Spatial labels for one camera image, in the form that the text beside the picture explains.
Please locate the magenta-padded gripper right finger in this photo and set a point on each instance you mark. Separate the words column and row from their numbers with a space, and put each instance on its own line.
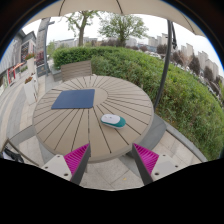
column 163, row 165

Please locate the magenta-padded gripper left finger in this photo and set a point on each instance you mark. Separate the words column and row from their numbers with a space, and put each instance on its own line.
column 60, row 165

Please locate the white and teal computer mouse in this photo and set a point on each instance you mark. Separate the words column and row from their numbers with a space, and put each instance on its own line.
column 111, row 120

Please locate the blue rectangular mouse pad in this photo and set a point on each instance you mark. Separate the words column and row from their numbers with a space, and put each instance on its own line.
column 75, row 99

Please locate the green hedge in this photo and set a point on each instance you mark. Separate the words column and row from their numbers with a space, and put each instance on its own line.
column 173, row 90

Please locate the white planter box with flowers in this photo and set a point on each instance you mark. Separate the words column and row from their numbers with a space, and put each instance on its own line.
column 30, row 90
column 31, row 65

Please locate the brown slatted chair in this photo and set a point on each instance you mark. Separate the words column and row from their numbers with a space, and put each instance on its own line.
column 76, row 70

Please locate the dark curved parasol pole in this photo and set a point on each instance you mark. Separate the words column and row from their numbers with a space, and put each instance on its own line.
column 165, row 66

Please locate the grey storefront building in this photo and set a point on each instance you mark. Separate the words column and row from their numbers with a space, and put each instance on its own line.
column 13, row 56

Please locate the group of high-rise buildings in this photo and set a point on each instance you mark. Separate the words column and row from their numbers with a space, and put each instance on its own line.
column 190, row 50

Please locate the grey sign pylon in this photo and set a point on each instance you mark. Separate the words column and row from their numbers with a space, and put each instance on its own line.
column 41, row 40

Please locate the bare-trunked tree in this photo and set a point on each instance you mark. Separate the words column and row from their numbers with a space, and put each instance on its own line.
column 81, row 31

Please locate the leafy round tree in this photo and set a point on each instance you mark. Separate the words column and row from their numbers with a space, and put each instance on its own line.
column 123, row 26

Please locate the beige parasol canopy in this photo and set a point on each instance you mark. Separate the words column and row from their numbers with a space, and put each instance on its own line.
column 100, row 5

